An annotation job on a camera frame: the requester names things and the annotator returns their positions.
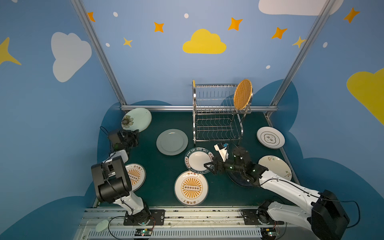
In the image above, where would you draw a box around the pale green flower plate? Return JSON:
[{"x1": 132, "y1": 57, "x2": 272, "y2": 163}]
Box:
[{"x1": 121, "y1": 108, "x2": 152, "y2": 132}]

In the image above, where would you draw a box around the grey-green plain plate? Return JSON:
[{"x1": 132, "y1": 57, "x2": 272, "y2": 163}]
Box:
[{"x1": 156, "y1": 129, "x2": 189, "y2": 156}]

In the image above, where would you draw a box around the orange woven round plate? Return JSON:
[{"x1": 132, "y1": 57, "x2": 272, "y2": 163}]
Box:
[{"x1": 234, "y1": 79, "x2": 253, "y2": 111}]

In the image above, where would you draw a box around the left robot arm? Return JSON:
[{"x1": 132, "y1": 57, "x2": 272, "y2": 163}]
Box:
[{"x1": 91, "y1": 127, "x2": 152, "y2": 226}]

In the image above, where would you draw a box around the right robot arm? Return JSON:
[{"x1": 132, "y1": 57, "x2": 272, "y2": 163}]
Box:
[{"x1": 204, "y1": 144, "x2": 350, "y2": 240}]

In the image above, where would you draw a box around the chrome two-tier dish rack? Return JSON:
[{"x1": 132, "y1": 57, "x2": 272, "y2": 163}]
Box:
[{"x1": 192, "y1": 81, "x2": 253, "y2": 144}]

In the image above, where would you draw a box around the dark blue round plate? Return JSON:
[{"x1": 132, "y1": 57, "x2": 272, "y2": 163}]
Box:
[{"x1": 226, "y1": 169, "x2": 260, "y2": 188}]

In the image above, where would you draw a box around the white plate green lettered rim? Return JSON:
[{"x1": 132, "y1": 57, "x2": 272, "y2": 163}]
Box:
[{"x1": 184, "y1": 148, "x2": 214, "y2": 174}]

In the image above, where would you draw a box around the white plate orange sunburst centre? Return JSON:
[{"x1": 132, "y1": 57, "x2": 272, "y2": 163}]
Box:
[{"x1": 174, "y1": 171, "x2": 209, "y2": 207}]

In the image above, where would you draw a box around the white sunburst plate at left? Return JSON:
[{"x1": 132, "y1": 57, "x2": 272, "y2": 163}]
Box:
[{"x1": 126, "y1": 164, "x2": 146, "y2": 192}]

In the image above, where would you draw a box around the cream floral plate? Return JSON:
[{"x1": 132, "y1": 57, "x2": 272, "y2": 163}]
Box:
[{"x1": 259, "y1": 156, "x2": 292, "y2": 181}]

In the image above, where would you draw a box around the right green circuit board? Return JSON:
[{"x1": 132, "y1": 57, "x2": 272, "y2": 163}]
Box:
[{"x1": 261, "y1": 228, "x2": 279, "y2": 240}]

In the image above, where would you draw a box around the green circuit board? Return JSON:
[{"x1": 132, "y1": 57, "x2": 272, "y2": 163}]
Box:
[
  {"x1": 135, "y1": 229, "x2": 153, "y2": 237},
  {"x1": 261, "y1": 228, "x2": 279, "y2": 240}
]

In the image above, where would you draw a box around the pale green round sticker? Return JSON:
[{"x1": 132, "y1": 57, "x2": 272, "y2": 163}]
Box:
[{"x1": 95, "y1": 220, "x2": 109, "y2": 233}]

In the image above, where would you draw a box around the left green circuit board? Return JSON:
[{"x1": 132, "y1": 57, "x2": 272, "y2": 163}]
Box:
[{"x1": 135, "y1": 229, "x2": 153, "y2": 237}]

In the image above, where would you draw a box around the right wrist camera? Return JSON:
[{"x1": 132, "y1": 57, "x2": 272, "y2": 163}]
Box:
[{"x1": 214, "y1": 143, "x2": 229, "y2": 162}]

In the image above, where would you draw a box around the aluminium frame back bar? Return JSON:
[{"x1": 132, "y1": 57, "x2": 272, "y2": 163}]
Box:
[{"x1": 121, "y1": 105, "x2": 278, "y2": 113}]

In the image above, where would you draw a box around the white plate black ring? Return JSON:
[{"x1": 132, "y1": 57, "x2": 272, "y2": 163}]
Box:
[{"x1": 256, "y1": 126, "x2": 286, "y2": 150}]

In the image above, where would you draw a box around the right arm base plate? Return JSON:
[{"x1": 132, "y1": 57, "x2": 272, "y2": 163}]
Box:
[{"x1": 241, "y1": 209, "x2": 273, "y2": 225}]

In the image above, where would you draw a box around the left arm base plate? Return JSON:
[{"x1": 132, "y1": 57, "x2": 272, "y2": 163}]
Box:
[{"x1": 123, "y1": 209, "x2": 166, "y2": 226}]

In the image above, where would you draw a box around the left aluminium frame post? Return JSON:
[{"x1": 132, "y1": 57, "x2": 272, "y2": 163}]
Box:
[{"x1": 71, "y1": 0, "x2": 129, "y2": 112}]

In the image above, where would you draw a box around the aluminium frame post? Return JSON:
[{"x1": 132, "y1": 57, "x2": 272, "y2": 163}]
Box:
[
  {"x1": 71, "y1": 0, "x2": 129, "y2": 112},
  {"x1": 270, "y1": 0, "x2": 337, "y2": 111}
]

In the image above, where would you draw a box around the right aluminium frame post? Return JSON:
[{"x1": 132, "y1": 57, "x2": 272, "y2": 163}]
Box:
[{"x1": 270, "y1": 0, "x2": 337, "y2": 111}]

